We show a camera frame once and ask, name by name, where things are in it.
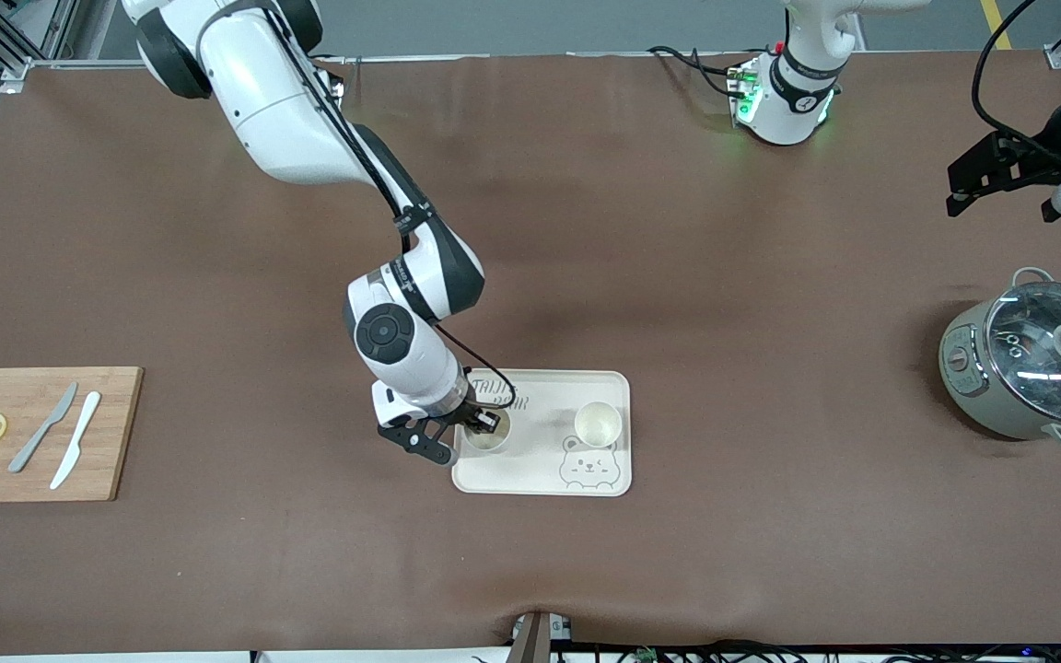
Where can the white plastic cup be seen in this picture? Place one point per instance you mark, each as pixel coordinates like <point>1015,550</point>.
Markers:
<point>486,442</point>
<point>598,425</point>

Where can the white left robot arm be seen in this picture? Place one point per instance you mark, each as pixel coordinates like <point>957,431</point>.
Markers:
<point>793,106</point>

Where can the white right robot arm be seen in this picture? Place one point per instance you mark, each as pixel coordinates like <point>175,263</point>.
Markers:
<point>273,101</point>

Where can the beige bear print tray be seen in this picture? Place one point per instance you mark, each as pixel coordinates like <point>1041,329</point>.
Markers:
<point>540,470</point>

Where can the brown table cover mat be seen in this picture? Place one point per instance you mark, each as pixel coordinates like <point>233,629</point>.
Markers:
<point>530,571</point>

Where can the glass pot lid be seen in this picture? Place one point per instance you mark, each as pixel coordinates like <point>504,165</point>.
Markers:
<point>1037,368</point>

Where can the grey pot with glass lid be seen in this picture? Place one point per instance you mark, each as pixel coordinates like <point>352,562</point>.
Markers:
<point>963,396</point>

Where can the green terminal connector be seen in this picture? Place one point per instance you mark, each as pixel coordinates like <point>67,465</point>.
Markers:
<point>647,655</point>

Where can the bamboo cutting board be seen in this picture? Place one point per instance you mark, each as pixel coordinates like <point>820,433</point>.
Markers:
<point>116,433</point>

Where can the white plastic knife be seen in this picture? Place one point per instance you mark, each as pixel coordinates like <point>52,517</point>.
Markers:
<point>77,437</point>

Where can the grey plastic knife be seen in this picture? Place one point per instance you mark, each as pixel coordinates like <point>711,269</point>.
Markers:
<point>42,429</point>

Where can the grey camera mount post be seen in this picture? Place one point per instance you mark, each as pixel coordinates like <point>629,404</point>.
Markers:
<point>530,640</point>

